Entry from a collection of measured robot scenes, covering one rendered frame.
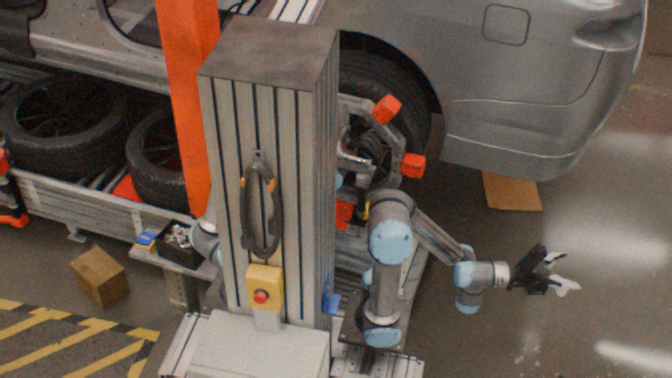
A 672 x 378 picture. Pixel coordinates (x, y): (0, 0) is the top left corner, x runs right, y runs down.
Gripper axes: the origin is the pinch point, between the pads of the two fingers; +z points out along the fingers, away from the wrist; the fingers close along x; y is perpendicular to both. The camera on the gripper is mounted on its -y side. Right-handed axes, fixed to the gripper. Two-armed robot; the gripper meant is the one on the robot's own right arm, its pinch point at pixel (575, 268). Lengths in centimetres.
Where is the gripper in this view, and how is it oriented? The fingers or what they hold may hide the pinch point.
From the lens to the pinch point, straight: 232.8
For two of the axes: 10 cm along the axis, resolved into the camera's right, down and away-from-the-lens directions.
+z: 10.0, 0.0, 0.3
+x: 0.2, 5.8, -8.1
